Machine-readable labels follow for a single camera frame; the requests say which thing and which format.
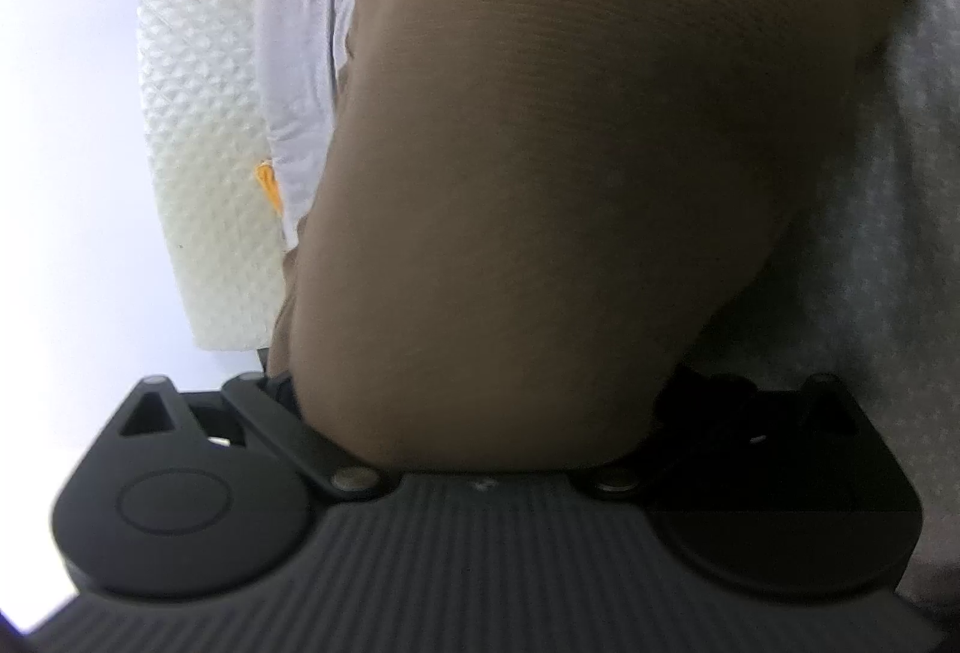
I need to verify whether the brown hoodie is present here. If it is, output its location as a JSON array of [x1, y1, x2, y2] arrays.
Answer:
[[270, 0, 907, 471]]

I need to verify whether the yellow cloth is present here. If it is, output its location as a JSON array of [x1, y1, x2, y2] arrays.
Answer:
[[254, 160, 285, 218]]

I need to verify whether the cream quilted mattress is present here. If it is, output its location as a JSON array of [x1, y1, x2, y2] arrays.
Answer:
[[137, 0, 285, 351]]

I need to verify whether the grey bed sheet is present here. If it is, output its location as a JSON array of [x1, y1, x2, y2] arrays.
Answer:
[[254, 0, 958, 612]]

